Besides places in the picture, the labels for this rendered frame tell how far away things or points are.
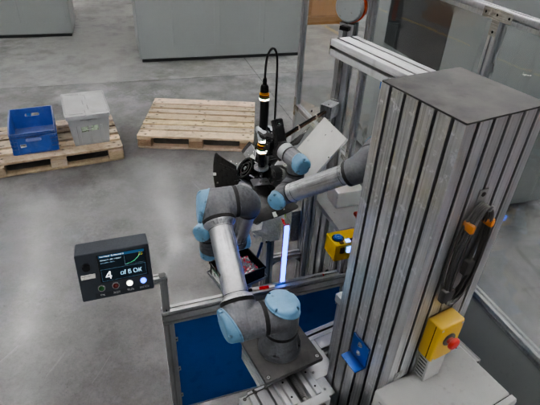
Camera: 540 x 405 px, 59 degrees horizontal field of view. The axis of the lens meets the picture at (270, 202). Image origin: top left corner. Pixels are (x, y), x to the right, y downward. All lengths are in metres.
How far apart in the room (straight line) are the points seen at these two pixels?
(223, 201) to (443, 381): 0.88
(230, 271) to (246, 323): 0.18
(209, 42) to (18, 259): 4.81
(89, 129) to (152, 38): 2.95
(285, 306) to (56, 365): 1.89
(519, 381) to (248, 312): 1.14
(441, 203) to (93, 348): 2.51
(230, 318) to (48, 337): 1.95
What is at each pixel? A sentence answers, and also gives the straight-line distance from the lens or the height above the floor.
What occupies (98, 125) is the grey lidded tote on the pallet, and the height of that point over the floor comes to 0.34.
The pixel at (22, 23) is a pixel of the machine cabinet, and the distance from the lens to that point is 9.20.
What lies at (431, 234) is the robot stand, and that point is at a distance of 1.10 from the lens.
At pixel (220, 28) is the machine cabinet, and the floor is 0.47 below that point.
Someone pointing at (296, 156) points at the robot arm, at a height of 1.49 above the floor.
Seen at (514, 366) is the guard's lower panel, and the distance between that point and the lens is 2.17.
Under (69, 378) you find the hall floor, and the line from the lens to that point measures 3.07.
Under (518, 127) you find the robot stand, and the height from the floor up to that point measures 1.99.
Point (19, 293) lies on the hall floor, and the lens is 3.66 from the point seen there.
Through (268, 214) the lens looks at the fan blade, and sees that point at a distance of 2.08.
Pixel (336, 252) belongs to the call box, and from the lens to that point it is 2.12.
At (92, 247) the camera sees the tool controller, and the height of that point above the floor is 1.24.
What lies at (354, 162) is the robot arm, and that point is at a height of 1.60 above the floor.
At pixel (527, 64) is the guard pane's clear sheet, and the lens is 1.87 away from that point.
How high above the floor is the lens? 2.39
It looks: 35 degrees down
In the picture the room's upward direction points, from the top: 3 degrees clockwise
